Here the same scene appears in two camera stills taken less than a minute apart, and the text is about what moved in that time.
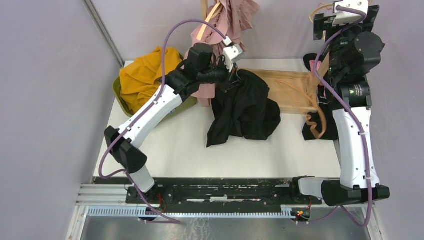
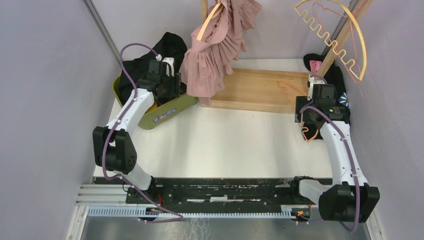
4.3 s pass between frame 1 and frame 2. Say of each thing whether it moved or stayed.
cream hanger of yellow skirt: moved
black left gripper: moved
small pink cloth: stayed
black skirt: moved
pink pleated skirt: stayed
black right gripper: moved
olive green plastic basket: stayed
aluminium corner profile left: stayed
